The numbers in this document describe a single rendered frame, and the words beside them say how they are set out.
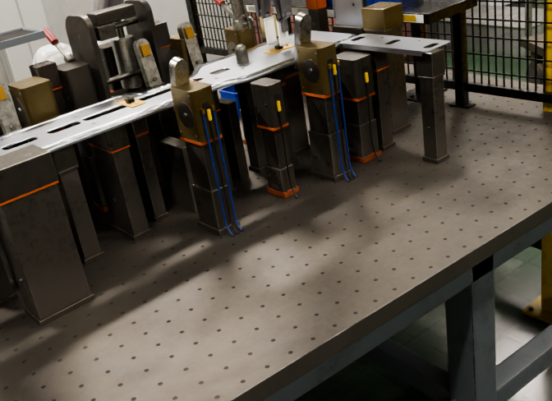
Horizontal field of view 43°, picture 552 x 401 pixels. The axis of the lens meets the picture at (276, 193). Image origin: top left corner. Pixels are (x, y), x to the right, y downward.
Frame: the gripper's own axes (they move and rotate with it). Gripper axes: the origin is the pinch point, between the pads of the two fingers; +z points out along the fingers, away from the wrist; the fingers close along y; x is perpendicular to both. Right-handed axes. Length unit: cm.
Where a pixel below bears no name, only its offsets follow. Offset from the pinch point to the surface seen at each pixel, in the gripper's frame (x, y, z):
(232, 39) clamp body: -2.9, -16.6, 2.4
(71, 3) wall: 85, -310, 21
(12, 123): -70, -12, 4
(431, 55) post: 13.0, 40.3, 6.5
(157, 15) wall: 144, -306, 43
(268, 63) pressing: -10.8, 7.9, 4.8
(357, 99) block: 4.3, 23.0, 16.9
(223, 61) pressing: -13.6, -7.1, 4.7
